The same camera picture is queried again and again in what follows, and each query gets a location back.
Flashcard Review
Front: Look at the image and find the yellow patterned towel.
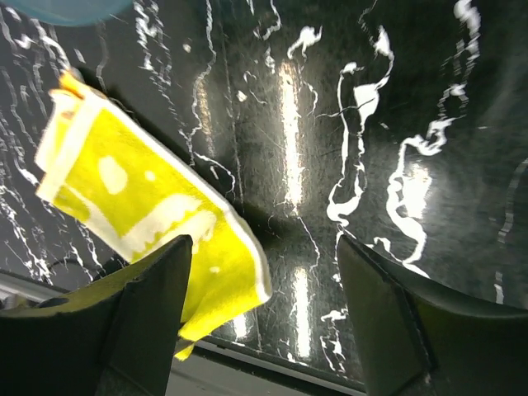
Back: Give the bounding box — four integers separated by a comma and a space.
35, 70, 272, 360

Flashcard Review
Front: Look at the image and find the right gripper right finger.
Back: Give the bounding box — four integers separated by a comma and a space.
337, 235, 527, 395

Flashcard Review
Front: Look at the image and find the teal plastic basin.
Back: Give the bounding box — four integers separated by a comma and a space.
1, 0, 133, 26

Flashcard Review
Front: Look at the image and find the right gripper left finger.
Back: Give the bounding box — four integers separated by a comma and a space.
1, 235, 192, 395

